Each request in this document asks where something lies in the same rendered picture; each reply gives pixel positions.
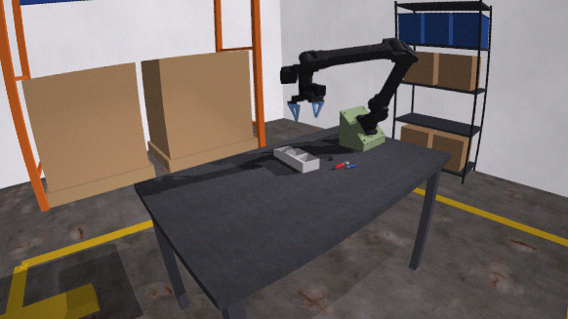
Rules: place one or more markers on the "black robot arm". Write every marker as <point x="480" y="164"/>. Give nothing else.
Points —
<point x="392" y="49"/>

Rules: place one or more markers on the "white bin rack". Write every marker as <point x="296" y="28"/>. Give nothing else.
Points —
<point x="297" y="158"/>

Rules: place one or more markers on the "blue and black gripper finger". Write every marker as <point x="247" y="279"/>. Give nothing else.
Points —
<point x="297" y="108"/>
<point x="320" y="104"/>

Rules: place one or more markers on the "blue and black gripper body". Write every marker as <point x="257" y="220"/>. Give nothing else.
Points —
<point x="297" y="98"/>

